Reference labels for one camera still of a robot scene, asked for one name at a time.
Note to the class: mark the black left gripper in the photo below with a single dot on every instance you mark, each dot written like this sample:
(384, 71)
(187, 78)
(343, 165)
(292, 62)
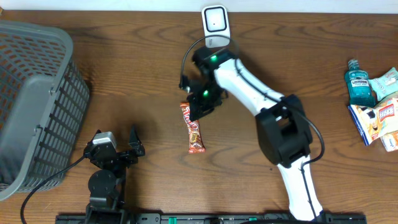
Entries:
(136, 149)

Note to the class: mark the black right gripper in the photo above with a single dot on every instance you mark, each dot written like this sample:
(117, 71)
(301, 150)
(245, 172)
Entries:
(198, 109)

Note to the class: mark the orange chocolate bar wrapper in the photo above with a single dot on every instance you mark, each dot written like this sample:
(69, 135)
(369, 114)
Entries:
(194, 135)

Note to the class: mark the teal mouthwash bottle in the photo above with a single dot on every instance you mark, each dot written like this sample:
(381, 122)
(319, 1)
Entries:
(357, 80)

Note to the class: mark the yellow snack bag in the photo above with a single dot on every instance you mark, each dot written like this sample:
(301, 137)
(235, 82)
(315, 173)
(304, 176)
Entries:
(377, 122)

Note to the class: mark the teal wet wipes pack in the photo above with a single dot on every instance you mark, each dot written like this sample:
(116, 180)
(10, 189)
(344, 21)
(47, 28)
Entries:
(385, 85)

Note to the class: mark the orange tissue pack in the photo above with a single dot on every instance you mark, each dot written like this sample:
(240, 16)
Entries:
(390, 141)

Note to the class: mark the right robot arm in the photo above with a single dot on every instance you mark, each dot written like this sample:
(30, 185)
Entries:
(283, 130)

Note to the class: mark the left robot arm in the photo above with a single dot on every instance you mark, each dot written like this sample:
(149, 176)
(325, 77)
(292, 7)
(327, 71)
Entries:
(107, 185)

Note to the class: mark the white barcode scanner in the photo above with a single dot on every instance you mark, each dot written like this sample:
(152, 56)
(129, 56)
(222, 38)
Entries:
(216, 26)

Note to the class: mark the grey plastic mesh basket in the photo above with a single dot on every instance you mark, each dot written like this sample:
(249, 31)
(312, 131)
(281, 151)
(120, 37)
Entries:
(43, 102)

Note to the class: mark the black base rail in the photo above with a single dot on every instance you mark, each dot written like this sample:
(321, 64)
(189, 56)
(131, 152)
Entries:
(155, 218)

